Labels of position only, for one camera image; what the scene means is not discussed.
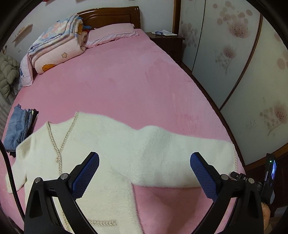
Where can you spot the pink pillow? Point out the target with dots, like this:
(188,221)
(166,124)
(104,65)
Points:
(110,33)

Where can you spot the wooden wall shelf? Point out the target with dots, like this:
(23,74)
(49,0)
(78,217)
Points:
(22,31)

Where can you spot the pink bed sheet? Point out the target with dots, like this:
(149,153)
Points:
(135,82)

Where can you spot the folded black garment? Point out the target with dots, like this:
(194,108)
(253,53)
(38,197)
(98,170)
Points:
(33,121)

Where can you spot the right hand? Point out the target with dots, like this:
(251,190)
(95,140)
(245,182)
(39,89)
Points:
(266,218)

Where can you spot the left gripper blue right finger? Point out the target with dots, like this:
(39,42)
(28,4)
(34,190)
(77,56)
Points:
(246,215)

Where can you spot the dark wooden headboard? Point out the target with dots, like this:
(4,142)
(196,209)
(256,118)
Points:
(100,17)

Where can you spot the dark wooden nightstand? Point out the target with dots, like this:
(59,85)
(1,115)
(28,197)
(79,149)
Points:
(172,45)

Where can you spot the white cartoon cushion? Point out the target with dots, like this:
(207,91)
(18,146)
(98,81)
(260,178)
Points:
(26,72)

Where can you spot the beige puffer jacket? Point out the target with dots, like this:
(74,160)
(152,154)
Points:
(10,78)

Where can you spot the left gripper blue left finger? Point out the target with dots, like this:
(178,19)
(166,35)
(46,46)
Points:
(41,215)

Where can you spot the white fuzzy cardigan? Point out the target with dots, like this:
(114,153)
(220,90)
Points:
(105,158)

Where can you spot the folded pink cartoon quilt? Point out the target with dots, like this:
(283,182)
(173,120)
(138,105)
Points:
(62,41)

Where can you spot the white floral wardrobe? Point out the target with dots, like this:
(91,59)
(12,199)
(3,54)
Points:
(241,62)

